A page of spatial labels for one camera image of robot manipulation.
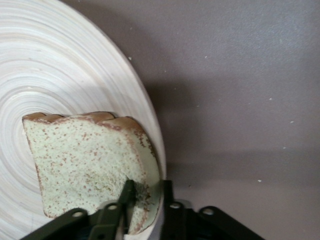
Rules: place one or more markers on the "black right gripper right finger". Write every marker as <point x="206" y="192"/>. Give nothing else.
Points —
<point x="190" y="225"/>

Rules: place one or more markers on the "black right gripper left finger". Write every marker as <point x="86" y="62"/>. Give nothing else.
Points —
<point x="105" y="220"/>

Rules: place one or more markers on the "brown bread slice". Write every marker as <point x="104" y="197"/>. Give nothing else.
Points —
<point x="87" y="162"/>

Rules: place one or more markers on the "round wooden plate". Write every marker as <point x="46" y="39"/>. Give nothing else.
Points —
<point x="50" y="62"/>

